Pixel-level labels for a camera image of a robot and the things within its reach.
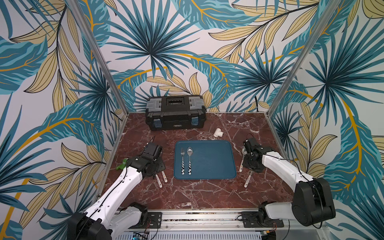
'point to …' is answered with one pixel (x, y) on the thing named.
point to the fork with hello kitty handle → (165, 178)
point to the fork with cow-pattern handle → (182, 153)
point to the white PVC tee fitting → (218, 133)
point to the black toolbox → (179, 112)
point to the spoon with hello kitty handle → (159, 182)
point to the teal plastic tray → (212, 160)
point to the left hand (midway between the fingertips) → (160, 168)
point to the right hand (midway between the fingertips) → (249, 165)
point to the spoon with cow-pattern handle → (189, 152)
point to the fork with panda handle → (248, 179)
